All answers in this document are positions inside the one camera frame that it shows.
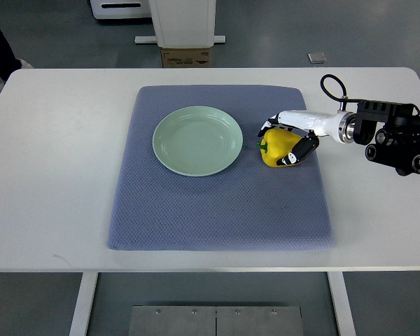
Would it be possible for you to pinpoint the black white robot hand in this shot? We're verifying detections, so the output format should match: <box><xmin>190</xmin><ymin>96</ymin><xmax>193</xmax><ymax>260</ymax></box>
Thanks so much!
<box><xmin>258</xmin><ymin>110</ymin><xmax>356</xmax><ymax>166</ymax></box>

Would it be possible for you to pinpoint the yellow bell pepper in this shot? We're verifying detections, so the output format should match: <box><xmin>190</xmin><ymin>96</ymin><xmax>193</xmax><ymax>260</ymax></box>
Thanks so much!
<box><xmin>258</xmin><ymin>128</ymin><xmax>302</xmax><ymax>168</ymax></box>

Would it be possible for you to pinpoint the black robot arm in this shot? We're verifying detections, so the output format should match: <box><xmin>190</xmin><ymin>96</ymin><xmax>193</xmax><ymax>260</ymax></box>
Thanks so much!
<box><xmin>320</xmin><ymin>74</ymin><xmax>420</xmax><ymax>176</ymax></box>

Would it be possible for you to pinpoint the small grey floor plate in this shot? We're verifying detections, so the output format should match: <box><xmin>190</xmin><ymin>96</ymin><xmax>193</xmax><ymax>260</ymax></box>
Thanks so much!
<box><xmin>307</xmin><ymin>52</ymin><xmax>327</xmax><ymax>64</ymax></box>

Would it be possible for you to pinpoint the light green plate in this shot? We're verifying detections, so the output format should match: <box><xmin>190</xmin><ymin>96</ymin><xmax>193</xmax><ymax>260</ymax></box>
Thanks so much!
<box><xmin>152</xmin><ymin>106</ymin><xmax>244</xmax><ymax>177</ymax></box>

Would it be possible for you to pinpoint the brown cardboard box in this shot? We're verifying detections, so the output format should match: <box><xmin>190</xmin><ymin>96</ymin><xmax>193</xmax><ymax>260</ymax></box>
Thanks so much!
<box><xmin>160</xmin><ymin>48</ymin><xmax>211</xmax><ymax>68</ymax></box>

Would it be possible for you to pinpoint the right white table leg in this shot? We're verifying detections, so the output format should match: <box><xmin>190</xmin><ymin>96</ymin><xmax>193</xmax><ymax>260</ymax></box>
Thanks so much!
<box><xmin>327</xmin><ymin>272</ymin><xmax>356</xmax><ymax>336</ymax></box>

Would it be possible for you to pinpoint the white table leg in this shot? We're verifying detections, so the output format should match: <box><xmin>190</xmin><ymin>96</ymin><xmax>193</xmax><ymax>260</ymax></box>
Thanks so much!
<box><xmin>69</xmin><ymin>272</ymin><xmax>98</xmax><ymax>336</ymax></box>
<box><xmin>327</xmin><ymin>272</ymin><xmax>356</xmax><ymax>336</ymax></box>

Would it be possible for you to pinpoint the white machine column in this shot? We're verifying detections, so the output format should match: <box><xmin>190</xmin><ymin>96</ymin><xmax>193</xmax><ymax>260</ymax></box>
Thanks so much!
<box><xmin>134</xmin><ymin>0</ymin><xmax>226</xmax><ymax>48</ymax></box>

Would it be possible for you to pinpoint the white cart with slot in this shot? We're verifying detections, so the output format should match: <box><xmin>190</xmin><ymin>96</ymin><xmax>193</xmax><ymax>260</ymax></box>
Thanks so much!
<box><xmin>90</xmin><ymin>0</ymin><xmax>151</xmax><ymax>20</ymax></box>

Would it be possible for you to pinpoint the left white table leg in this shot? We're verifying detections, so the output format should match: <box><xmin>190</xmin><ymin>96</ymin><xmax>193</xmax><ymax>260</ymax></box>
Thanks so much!
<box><xmin>69</xmin><ymin>272</ymin><xmax>98</xmax><ymax>336</ymax></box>

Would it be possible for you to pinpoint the person in dark clothes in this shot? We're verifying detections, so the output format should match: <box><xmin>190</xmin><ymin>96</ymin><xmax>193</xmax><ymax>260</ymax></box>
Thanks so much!
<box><xmin>0</xmin><ymin>29</ymin><xmax>33</xmax><ymax>94</ymax></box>

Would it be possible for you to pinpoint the metal base plate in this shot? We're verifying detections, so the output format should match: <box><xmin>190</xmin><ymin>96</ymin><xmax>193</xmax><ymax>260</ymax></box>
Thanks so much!
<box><xmin>129</xmin><ymin>305</ymin><xmax>304</xmax><ymax>335</ymax></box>

